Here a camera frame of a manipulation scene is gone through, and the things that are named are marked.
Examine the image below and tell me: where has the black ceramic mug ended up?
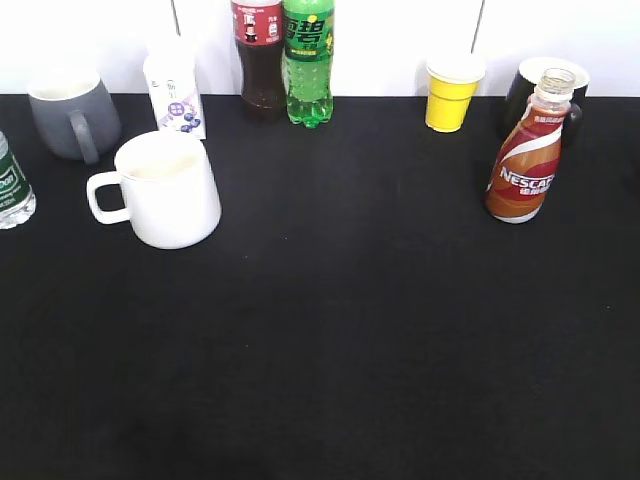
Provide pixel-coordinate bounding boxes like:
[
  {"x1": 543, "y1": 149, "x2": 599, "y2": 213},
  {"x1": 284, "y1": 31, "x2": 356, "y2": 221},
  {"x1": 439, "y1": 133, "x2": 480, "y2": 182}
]
[{"x1": 500, "y1": 57, "x2": 591, "y2": 148}]

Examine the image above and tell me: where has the clear water bottle green label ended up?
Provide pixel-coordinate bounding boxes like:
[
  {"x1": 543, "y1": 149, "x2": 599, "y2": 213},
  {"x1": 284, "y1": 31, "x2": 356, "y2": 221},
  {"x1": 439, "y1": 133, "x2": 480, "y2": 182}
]
[{"x1": 0, "y1": 132, "x2": 37, "y2": 230}]

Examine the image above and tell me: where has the green sprite bottle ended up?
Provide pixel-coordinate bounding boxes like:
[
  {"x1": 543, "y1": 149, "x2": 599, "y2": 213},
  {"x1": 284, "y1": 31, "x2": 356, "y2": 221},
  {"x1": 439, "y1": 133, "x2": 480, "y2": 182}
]
[{"x1": 283, "y1": 1, "x2": 335, "y2": 128}]

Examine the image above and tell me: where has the yellow paper cup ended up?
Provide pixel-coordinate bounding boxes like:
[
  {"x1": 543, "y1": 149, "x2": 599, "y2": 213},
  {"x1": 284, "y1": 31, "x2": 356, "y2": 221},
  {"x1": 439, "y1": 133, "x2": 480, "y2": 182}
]
[{"x1": 425, "y1": 53, "x2": 486, "y2": 133}]

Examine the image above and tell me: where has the grey ceramic mug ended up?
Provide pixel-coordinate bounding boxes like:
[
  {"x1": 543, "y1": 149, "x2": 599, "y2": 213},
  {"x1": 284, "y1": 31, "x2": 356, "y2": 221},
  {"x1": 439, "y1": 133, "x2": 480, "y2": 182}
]
[{"x1": 27, "y1": 68, "x2": 121, "y2": 165}]

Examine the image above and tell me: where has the nescafe coffee bottle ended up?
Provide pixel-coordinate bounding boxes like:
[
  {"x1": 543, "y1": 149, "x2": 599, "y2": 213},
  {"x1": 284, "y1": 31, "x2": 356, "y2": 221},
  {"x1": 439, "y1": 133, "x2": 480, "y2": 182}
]
[{"x1": 485, "y1": 68, "x2": 575, "y2": 224}]

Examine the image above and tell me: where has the cola bottle red label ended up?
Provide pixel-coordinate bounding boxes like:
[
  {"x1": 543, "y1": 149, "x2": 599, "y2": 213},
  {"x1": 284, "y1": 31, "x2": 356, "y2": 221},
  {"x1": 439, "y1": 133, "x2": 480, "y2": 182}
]
[{"x1": 231, "y1": 0, "x2": 286, "y2": 121}]

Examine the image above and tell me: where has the white ceramic mug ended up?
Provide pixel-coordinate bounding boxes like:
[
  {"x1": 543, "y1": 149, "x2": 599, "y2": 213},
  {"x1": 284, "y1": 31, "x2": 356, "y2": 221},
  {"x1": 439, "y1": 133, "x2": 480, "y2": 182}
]
[{"x1": 86, "y1": 131, "x2": 222, "y2": 250}]

